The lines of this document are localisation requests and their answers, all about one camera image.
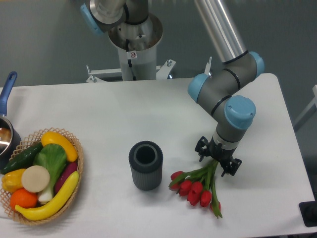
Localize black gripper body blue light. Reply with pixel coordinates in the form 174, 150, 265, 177
207, 141, 234, 166

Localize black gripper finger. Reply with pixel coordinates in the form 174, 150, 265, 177
195, 136, 210, 161
220, 157, 242, 177

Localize red tulip bouquet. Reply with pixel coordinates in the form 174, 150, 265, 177
169, 160, 222, 218

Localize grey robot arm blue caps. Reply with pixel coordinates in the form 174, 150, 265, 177
80, 0, 264, 175

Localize dark grey ribbed vase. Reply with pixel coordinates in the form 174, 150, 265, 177
128, 141, 163, 191

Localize black device table corner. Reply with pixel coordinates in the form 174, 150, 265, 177
299, 201, 317, 227

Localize purple eggplant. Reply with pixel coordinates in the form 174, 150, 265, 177
54, 162, 78, 194

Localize green bok choy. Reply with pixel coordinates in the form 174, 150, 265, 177
33, 144, 67, 204

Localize yellow squash upper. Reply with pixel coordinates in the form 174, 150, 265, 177
41, 131, 78, 162

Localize woven wicker basket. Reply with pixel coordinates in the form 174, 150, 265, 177
0, 127, 84, 226

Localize beige round disc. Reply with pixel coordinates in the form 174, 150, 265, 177
21, 165, 50, 193

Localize yellow banana squash lower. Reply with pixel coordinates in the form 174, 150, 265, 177
15, 171, 79, 221

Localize green cucumber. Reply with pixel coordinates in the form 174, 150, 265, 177
0, 142, 43, 175

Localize orange fruit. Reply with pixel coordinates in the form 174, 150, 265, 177
10, 188, 38, 211

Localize yellow bell pepper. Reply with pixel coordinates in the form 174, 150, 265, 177
1, 169, 26, 193

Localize white metal base frame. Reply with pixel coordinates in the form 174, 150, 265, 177
86, 56, 212, 83

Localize white frame right edge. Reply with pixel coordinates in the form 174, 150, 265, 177
293, 85, 317, 132

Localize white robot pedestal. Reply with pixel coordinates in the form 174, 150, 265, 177
108, 13, 163, 81

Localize blue handled saucepan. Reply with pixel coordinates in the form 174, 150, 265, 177
0, 71, 21, 169

